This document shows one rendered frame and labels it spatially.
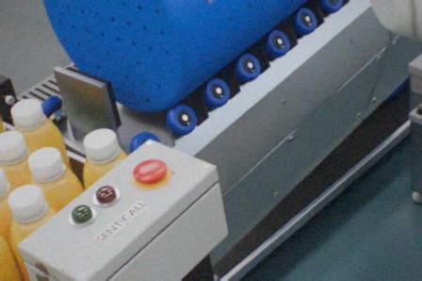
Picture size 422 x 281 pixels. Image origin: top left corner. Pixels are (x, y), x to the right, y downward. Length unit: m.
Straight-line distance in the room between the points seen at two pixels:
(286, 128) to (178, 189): 0.52
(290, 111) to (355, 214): 1.11
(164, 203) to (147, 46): 0.36
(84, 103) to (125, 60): 0.08
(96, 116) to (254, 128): 0.26
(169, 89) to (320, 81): 0.34
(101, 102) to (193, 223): 0.33
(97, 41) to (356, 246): 1.29
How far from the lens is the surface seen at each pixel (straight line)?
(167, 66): 1.20
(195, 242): 0.95
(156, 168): 0.93
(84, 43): 1.32
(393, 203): 2.53
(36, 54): 3.54
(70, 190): 1.05
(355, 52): 1.55
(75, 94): 1.26
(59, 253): 0.88
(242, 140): 1.34
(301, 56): 1.43
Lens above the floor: 1.67
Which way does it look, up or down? 37 degrees down
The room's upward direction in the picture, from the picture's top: 11 degrees counter-clockwise
